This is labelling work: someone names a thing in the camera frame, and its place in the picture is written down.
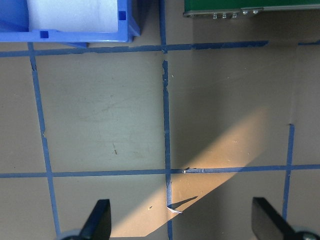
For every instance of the white foam in left bin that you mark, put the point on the white foam in left bin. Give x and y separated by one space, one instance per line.
98 16

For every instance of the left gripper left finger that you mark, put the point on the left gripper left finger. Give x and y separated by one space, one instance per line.
98 225

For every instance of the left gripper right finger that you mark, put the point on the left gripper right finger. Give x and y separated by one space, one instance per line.
268 224

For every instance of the left blue plastic bin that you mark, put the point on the left blue plastic bin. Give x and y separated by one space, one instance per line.
14 27

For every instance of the green conveyor belt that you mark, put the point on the green conveyor belt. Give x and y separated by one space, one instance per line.
232 9

